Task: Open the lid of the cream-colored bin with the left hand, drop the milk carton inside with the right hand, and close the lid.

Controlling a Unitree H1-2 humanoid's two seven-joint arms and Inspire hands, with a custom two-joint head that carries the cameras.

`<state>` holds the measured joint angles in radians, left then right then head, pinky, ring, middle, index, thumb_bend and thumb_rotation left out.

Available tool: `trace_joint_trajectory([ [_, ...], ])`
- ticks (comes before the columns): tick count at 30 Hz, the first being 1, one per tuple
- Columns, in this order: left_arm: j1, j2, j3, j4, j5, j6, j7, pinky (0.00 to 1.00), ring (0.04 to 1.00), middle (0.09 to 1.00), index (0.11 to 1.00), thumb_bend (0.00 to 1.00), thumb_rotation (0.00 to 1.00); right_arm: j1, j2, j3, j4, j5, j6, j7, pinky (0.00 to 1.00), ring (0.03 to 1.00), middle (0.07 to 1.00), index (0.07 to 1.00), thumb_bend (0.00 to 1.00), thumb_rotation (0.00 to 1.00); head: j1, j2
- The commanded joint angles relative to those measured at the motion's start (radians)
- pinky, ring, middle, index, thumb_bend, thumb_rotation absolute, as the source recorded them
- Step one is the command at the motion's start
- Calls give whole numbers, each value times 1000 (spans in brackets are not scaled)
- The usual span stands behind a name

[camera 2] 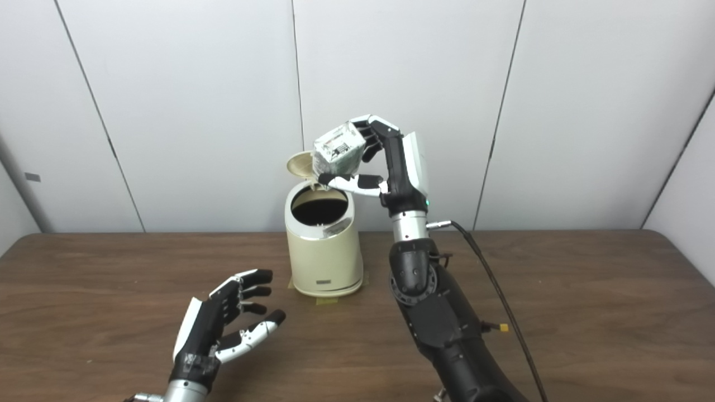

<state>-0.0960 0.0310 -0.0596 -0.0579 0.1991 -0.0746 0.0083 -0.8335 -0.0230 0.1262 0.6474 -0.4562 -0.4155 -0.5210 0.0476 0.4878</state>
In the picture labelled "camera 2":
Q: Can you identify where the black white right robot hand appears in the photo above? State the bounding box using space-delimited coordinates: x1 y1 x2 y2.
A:
318 114 431 217

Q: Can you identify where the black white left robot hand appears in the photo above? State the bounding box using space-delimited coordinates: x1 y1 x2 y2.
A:
169 269 287 386

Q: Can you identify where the white green milk carton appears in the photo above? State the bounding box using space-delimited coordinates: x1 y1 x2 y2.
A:
312 123 366 178

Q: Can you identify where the cream round bin lid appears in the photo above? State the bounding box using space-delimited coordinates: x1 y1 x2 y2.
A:
286 151 319 190

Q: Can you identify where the cream-colored cylindrical bin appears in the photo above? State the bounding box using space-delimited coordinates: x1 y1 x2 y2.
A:
284 183 364 298

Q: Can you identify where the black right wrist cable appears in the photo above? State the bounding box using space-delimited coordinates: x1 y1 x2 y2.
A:
426 220 551 402

